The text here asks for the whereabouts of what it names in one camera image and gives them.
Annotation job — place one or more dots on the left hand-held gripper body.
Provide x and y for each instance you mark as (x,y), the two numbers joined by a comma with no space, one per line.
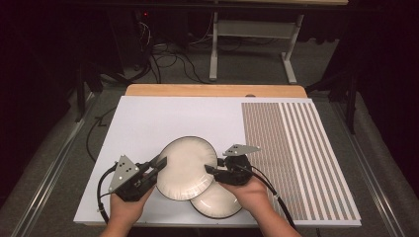
(126,174)

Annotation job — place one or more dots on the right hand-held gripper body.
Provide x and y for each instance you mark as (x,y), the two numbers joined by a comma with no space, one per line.
(235,173)

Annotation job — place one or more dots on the white plate with dark rim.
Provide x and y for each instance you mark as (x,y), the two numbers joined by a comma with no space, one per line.
(186,168)
(215,204)

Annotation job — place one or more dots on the person's right hand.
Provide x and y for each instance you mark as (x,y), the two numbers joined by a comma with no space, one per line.
(255,197)

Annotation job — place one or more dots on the person's left hand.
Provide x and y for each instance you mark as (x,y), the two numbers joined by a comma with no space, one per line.
(126,212)

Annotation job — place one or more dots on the white board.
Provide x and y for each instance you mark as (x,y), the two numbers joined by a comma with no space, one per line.
(148,125)

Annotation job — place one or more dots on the striped brown and white mat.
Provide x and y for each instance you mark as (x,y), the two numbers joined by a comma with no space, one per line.
(296,141)

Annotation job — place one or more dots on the black stand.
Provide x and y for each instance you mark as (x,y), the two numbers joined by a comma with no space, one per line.
(80,95)
(351,105)

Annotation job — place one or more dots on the white metal stand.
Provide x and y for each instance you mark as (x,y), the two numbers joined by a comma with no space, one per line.
(253,29)

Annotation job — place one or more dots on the metal floor rail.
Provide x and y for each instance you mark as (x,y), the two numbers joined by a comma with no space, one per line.
(49,174)
(365,171)

